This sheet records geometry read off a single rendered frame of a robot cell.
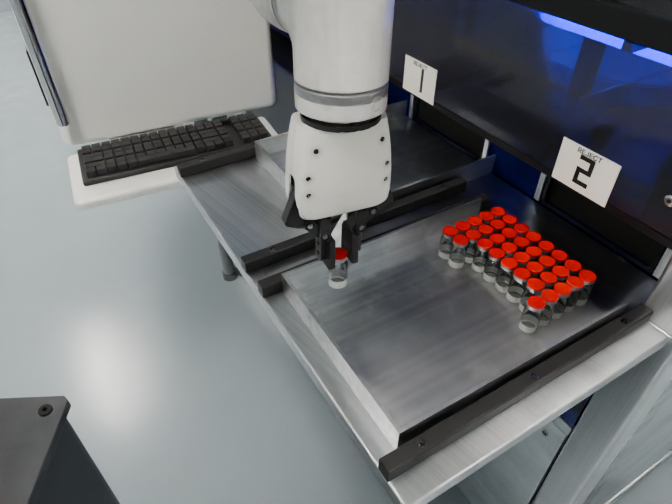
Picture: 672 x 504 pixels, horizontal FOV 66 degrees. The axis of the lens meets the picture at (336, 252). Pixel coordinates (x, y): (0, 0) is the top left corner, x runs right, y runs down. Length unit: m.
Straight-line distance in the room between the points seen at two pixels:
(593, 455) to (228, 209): 0.70
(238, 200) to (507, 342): 0.47
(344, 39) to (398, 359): 0.36
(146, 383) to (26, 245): 0.96
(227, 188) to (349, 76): 0.50
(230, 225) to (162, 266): 1.34
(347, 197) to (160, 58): 0.80
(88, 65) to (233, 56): 0.30
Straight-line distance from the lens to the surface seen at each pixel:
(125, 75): 1.24
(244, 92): 1.31
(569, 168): 0.75
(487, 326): 0.67
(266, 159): 0.93
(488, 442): 0.58
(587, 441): 0.96
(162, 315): 1.95
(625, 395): 0.85
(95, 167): 1.15
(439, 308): 0.68
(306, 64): 0.45
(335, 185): 0.49
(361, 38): 0.43
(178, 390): 1.73
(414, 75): 0.94
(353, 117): 0.45
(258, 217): 0.83
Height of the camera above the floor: 1.37
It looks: 41 degrees down
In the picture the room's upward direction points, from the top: straight up
